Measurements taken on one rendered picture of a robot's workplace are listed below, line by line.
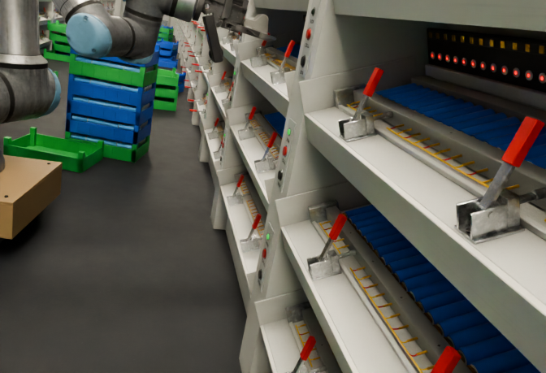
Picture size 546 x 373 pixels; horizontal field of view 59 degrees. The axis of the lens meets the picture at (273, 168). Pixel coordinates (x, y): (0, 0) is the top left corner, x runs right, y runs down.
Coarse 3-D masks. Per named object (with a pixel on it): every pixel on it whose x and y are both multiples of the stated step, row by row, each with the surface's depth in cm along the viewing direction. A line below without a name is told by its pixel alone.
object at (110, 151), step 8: (96, 144) 200; (104, 144) 200; (144, 144) 211; (104, 152) 201; (112, 152) 201; (120, 152) 201; (128, 152) 200; (136, 152) 202; (144, 152) 214; (128, 160) 202; (136, 160) 204
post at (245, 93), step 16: (272, 16) 137; (288, 16) 138; (272, 32) 139; (288, 32) 140; (240, 64) 140; (240, 80) 142; (240, 96) 143; (256, 96) 144; (224, 160) 148; (240, 160) 150; (224, 208) 154; (224, 224) 156
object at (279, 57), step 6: (270, 48) 135; (270, 54) 132; (276, 54) 124; (282, 54) 120; (276, 60) 120; (282, 60) 119; (288, 60) 112; (294, 60) 108; (288, 66) 113; (294, 66) 107
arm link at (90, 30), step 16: (64, 0) 102; (80, 0) 102; (96, 0) 105; (64, 16) 104; (80, 16) 100; (96, 16) 102; (112, 16) 108; (80, 32) 101; (96, 32) 100; (112, 32) 104; (128, 32) 109; (80, 48) 102; (96, 48) 102; (112, 48) 105; (128, 48) 110
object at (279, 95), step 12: (276, 36) 139; (288, 36) 140; (300, 36) 141; (240, 48) 138; (252, 48) 139; (264, 48) 138; (240, 60) 139; (252, 72) 121; (264, 72) 114; (288, 72) 82; (252, 84) 126; (264, 84) 106; (288, 84) 83; (264, 96) 110; (276, 96) 95; (288, 96) 83; (276, 108) 98
